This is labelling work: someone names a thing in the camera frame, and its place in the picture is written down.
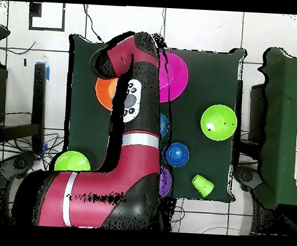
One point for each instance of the black upright post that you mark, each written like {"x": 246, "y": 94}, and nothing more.
{"x": 39, "y": 97}

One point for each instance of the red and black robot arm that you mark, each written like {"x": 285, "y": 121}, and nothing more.
{"x": 136, "y": 164}

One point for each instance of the pink plastic bowl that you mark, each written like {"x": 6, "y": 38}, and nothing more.
{"x": 177, "y": 77}

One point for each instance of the green plastic bowl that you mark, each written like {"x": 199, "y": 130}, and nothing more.
{"x": 72, "y": 162}
{"x": 219, "y": 123}

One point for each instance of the black square floor frame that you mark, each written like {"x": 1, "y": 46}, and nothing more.
{"x": 35, "y": 10}

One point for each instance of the light blue plastic bowl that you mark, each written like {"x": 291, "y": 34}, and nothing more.
{"x": 164, "y": 125}

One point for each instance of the green plastic cup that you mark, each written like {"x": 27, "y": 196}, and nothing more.
{"x": 203, "y": 186}

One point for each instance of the purple plastic bowl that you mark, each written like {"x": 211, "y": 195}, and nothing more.
{"x": 165, "y": 182}

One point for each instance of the dark blue plastic bowl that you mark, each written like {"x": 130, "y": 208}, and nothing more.
{"x": 177, "y": 155}

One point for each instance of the orange plastic bowl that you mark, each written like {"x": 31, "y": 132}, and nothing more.
{"x": 104, "y": 93}

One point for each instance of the black pedestal leg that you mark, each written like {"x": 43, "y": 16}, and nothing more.
{"x": 15, "y": 164}
{"x": 248, "y": 178}

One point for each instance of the dark green table cloth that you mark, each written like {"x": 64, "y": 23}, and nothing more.
{"x": 210, "y": 76}

